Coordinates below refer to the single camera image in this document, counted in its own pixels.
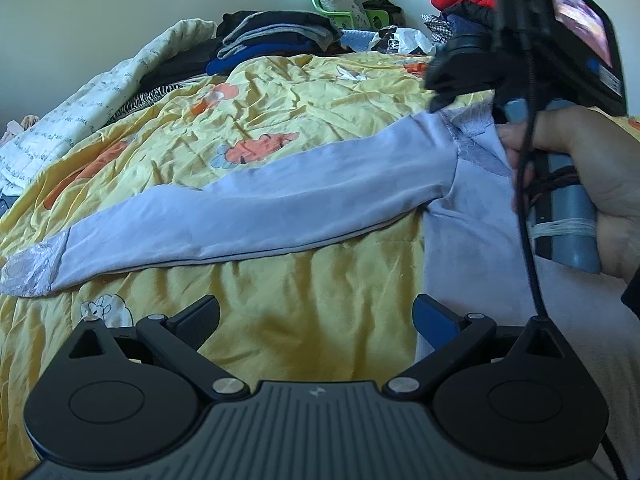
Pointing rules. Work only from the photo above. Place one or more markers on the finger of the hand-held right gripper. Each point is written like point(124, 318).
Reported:
point(460, 75)

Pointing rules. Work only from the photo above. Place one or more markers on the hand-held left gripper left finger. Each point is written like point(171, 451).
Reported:
point(200, 319)

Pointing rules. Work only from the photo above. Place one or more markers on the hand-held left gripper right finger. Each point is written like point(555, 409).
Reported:
point(436, 322)

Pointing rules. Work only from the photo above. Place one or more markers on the lavender long-sleeve shirt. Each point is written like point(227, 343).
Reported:
point(280, 210)

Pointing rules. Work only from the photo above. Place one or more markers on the pile of assorted clothes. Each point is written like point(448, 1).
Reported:
point(462, 17)

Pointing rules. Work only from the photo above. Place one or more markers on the stack of folded dark clothes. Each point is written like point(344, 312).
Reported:
point(280, 35)

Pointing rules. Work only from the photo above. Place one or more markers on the person's right hand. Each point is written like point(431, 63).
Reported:
point(610, 175)

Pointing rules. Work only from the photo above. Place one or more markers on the white plastic bag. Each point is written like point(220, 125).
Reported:
point(412, 40)

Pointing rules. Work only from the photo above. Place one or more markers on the light blue blanket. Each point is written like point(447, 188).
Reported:
point(357, 40)

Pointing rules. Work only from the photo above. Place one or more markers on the green plastic chair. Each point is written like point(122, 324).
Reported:
point(345, 19)

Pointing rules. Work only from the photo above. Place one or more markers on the yellow carrot-print blanket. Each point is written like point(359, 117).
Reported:
point(280, 105)

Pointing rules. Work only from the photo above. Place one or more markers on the zebra-striped cloth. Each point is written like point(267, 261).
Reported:
point(140, 100)

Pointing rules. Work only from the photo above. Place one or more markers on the white script-print quilt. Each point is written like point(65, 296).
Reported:
point(75, 105)

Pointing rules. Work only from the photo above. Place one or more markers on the pink cloth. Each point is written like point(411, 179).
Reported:
point(17, 127)

